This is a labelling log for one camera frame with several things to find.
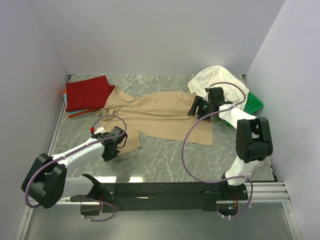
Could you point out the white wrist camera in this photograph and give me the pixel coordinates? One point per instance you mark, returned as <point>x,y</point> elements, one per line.
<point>208,94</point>
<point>97,130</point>

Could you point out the black base beam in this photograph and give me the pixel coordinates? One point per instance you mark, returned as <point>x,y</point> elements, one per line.
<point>145,196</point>

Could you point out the aluminium frame rail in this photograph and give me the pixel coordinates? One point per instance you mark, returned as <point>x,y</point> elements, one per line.
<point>168,211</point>

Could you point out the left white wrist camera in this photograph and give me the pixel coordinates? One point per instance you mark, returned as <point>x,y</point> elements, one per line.
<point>97,130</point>

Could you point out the folded orange t shirt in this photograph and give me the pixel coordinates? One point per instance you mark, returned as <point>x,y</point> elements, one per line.
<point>90,110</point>

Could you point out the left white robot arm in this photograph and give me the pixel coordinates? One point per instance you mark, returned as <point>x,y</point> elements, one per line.
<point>47,181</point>

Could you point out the white t shirt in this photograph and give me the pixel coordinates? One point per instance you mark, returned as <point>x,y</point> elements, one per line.
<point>219,76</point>

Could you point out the folded light blue t shirt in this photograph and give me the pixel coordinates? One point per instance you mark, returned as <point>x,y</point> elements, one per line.
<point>71,114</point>

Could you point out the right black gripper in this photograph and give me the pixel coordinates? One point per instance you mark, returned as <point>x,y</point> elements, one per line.
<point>198,104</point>

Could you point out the folded red t shirt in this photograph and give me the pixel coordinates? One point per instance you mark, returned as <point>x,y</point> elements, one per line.
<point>88,94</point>

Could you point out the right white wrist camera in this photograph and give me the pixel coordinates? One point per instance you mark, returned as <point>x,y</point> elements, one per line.
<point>208,94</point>

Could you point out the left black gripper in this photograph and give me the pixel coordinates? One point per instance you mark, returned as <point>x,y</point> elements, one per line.
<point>116,132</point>

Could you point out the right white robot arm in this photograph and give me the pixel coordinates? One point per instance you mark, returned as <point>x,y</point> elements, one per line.
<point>253,141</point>

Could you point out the green plastic tray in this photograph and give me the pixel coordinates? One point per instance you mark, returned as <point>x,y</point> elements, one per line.
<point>252,103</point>

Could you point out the beige t shirt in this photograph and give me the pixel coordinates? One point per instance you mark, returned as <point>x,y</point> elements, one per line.
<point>159,115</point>

